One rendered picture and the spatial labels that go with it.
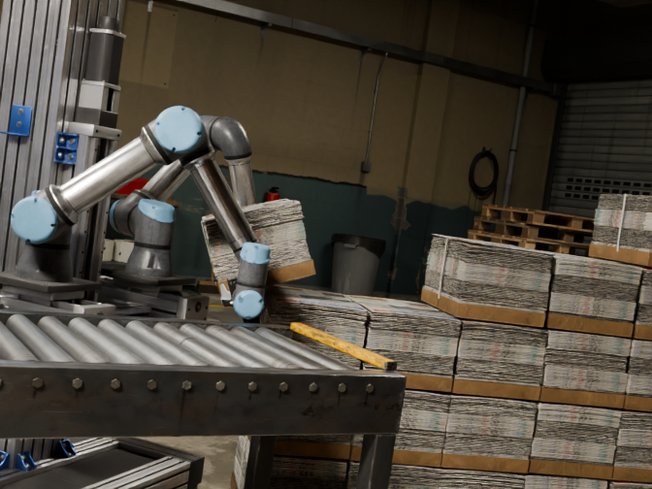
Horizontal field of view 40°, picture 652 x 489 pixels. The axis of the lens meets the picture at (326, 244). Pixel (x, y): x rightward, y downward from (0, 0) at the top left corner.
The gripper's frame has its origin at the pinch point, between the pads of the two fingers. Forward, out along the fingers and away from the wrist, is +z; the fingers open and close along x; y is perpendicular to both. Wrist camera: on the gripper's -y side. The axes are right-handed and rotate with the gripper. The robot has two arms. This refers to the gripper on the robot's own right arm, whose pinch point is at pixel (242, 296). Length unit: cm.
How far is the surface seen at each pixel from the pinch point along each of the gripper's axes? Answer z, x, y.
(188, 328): -53, 16, 3
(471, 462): -2, -57, -66
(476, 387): -2, -64, -43
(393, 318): -3.8, -42.1, -16.2
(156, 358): -92, 22, 5
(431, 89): 776, -297, 76
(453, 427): -3, -54, -53
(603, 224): 32, -129, -9
